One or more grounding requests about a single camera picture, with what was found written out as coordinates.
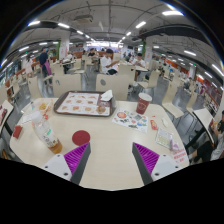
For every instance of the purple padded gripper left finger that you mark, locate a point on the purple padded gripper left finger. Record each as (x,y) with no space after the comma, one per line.
(71,165)

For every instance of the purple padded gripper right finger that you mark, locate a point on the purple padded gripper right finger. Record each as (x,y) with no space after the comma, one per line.
(151,165)

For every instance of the red label on table edge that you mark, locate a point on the red label on table edge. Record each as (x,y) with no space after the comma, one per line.
(180,156)

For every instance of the round dark red coaster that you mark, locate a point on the round dark red coaster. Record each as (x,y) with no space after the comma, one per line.
(80,137)

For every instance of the clear plastic card holder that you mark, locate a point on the clear plastic card holder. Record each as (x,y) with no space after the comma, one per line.
(164,137)

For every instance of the small red sauce packet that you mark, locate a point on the small red sauce packet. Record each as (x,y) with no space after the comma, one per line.
(153,125)

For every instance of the plastic bottle with amber drink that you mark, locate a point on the plastic bottle with amber drink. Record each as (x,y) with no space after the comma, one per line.
(44,131)

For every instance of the colourful printed menu sheet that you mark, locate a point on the colourful printed menu sheet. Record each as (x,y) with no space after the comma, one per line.
(131,120)

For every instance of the red paper cup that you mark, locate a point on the red paper cup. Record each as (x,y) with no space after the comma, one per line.
(143,102)

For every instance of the brown food tray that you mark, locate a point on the brown food tray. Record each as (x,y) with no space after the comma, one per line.
(83,103)

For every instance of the small red card at left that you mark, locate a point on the small red card at left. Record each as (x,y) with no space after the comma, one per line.
(17,131)

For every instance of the white crumpled napkin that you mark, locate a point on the white crumpled napkin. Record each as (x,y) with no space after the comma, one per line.
(107,95)

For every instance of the beige chair left of centre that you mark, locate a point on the beige chair left of centre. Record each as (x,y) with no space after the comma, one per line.
(65,83)

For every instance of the beige chair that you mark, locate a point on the beige chair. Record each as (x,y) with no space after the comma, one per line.
(65,83)
(118,84)

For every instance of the seated person in white shirt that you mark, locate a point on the seated person in white shirt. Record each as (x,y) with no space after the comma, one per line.
(107,64)

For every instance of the standing person in dark top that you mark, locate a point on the standing person in dark top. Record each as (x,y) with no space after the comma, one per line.
(44,62)

